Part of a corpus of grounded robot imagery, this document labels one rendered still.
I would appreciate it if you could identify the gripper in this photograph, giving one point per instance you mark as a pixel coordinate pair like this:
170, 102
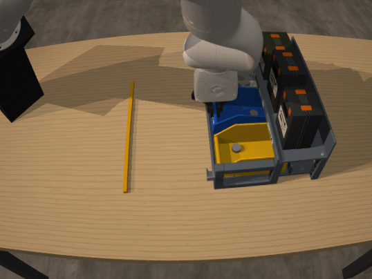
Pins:
215, 87

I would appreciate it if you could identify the yellow bar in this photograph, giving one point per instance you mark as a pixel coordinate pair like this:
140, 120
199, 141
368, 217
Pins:
128, 135

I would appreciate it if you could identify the blue bin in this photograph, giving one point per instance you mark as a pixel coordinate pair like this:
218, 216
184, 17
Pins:
238, 110

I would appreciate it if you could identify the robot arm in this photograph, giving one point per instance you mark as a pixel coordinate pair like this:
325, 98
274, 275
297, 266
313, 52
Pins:
211, 23

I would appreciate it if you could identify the yellow open bin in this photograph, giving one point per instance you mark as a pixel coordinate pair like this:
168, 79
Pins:
255, 144

